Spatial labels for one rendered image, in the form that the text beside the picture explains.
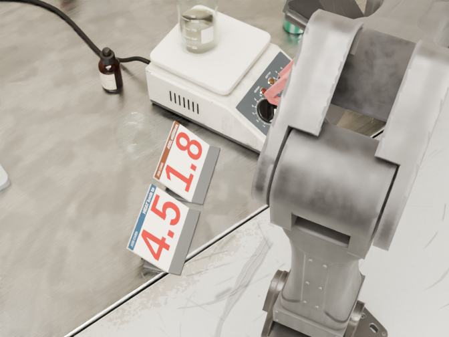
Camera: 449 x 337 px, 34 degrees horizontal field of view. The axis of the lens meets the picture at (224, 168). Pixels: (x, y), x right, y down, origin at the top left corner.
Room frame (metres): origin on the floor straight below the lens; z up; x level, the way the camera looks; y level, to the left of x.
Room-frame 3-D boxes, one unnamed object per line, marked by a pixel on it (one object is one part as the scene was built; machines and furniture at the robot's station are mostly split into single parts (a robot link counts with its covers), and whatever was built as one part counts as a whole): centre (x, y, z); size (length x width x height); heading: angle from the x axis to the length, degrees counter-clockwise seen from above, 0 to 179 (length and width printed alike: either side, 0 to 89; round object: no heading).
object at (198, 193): (0.54, 0.05, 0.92); 0.09 x 0.06 x 0.04; 166
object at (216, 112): (0.67, 0.00, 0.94); 0.22 x 0.13 x 0.08; 59
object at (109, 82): (0.69, 0.16, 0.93); 0.03 x 0.03 x 0.07
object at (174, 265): (0.44, 0.07, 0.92); 0.09 x 0.06 x 0.04; 166
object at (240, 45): (0.68, 0.02, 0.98); 0.12 x 0.12 x 0.01; 59
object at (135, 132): (0.60, 0.12, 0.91); 0.06 x 0.06 x 0.02
